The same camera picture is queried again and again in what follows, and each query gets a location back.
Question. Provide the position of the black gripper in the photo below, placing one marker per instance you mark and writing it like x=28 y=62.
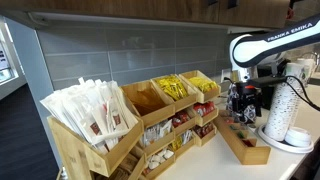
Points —
x=245 y=96

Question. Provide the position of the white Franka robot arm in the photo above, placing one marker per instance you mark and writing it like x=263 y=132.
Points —
x=253 y=50

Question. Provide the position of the bright red sachet pile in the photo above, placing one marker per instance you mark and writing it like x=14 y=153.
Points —
x=204 y=108

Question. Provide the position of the dark red sachet pile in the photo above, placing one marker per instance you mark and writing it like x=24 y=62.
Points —
x=203 y=130

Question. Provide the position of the yellow sachet pile, small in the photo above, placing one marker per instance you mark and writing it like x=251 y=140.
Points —
x=203 y=84

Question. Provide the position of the red and black sachet pile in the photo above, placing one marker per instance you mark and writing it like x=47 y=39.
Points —
x=180 y=118

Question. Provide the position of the yellow and white sachet pile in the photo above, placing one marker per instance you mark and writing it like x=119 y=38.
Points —
x=181 y=140

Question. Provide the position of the yellow sachet pile, large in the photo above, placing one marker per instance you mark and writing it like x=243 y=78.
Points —
x=172 y=87

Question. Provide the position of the brown sachet pile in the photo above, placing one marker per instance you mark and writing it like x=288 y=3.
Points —
x=124 y=171

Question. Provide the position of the wooden cutlery stand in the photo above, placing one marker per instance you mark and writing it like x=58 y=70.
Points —
x=70 y=153

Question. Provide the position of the long wooden tea box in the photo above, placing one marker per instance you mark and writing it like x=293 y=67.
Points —
x=245 y=150

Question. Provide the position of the tall printed paper cup stack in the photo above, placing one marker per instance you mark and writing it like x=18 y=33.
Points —
x=283 y=110

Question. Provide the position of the white round tray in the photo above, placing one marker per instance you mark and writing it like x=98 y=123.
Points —
x=276 y=144

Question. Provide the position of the black coffee machine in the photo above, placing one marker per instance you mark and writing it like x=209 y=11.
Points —
x=265 y=70

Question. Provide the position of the white cup lid stack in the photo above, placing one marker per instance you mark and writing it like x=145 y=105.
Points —
x=298 y=136

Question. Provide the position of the wooden tiered bin organiser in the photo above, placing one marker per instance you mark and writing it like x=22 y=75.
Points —
x=156 y=113

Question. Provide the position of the white creamer cup pile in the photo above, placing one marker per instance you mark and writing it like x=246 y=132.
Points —
x=158 y=158

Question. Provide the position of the under-cabinet light strip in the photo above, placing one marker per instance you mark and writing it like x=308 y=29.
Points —
x=133 y=20

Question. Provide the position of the white wrapped cutlery packets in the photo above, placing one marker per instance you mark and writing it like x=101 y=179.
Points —
x=90 y=106

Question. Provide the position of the wooden upper cabinet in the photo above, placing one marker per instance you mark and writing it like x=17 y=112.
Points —
x=133 y=8

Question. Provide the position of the white framed window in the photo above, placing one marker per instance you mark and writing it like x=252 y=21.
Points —
x=5 y=63

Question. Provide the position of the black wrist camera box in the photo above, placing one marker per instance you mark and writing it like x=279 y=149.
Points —
x=266 y=81

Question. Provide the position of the white wall outlet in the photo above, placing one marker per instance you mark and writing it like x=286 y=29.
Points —
x=225 y=74

